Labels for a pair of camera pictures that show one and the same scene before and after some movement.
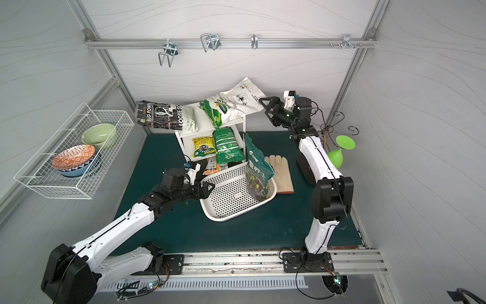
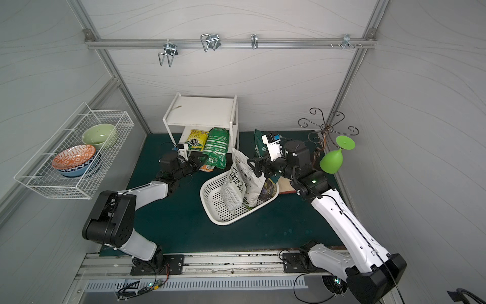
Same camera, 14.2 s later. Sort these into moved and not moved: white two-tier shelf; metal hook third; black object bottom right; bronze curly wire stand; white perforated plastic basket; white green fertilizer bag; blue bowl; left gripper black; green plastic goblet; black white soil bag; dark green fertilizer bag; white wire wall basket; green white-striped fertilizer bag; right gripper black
Moved: white green fertilizer bag; black white soil bag; left gripper black; green white-striped fertilizer bag; white two-tier shelf; dark green fertilizer bag; right gripper black
Not moved: white perforated plastic basket; black object bottom right; metal hook third; bronze curly wire stand; green plastic goblet; blue bowl; white wire wall basket
